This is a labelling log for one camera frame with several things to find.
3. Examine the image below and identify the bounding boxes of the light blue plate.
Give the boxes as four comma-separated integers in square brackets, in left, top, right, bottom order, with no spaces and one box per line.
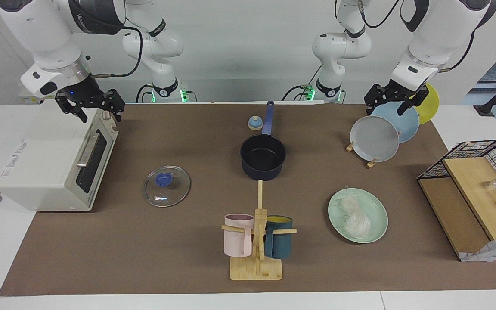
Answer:
[371,101,420,143]

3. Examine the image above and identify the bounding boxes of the dark teal mug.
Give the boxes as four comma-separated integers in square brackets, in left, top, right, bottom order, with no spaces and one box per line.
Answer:
[264,215,294,259]

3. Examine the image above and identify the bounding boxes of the wooden mug tree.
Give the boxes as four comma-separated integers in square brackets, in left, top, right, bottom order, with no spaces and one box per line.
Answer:
[221,180,297,281]

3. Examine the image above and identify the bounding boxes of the green plate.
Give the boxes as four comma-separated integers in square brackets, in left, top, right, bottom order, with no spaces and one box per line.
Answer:
[328,188,389,244]

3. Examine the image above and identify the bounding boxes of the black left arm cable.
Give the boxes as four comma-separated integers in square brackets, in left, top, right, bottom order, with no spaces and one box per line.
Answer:
[440,29,477,72]

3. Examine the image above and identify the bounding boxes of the brown wooden board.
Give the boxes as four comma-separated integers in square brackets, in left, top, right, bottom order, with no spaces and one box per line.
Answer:
[418,177,490,259]

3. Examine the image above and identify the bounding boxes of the white vermicelli bundle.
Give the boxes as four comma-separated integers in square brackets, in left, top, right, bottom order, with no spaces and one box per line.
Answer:
[338,195,372,240]

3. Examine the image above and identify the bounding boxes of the dark blue pot, blue handle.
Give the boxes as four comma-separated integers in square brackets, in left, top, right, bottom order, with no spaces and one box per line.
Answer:
[240,101,286,181]

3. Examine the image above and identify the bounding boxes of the yellow plate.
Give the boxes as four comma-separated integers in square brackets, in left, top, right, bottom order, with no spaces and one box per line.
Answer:
[412,83,440,125]

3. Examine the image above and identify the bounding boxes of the black base cables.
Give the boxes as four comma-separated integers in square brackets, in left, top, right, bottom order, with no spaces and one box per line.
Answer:
[135,83,155,104]
[282,65,322,102]

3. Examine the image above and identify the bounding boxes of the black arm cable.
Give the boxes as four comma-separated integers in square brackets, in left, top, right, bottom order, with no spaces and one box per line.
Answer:
[91,26,144,78]
[440,29,477,72]

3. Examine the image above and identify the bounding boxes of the brown table mat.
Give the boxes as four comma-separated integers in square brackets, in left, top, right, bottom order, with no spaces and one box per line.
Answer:
[0,103,496,297]

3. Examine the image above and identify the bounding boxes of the glass lid with blue knob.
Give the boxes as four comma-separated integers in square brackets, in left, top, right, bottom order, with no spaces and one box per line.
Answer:
[143,165,192,208]

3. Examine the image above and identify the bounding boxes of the white toaster oven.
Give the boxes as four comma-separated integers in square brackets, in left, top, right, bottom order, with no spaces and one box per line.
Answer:
[0,107,119,212]

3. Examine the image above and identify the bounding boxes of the pink mug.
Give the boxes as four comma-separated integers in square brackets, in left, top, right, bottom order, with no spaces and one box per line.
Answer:
[224,214,255,258]

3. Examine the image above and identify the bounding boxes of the white power strip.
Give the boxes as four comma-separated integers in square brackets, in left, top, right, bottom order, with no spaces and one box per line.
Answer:
[19,96,56,105]

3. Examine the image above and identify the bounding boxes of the wooden plate rack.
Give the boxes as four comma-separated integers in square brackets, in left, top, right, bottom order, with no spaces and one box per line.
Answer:
[346,140,378,169]

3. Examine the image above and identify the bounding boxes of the light wooden board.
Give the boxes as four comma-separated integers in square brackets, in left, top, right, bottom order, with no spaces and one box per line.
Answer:
[443,157,496,241]

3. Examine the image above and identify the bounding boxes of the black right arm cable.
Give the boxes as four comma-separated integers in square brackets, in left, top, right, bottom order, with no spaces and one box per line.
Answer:
[91,26,144,78]

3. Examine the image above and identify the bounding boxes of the grey plate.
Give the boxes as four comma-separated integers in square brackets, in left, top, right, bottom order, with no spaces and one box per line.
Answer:
[350,115,400,163]

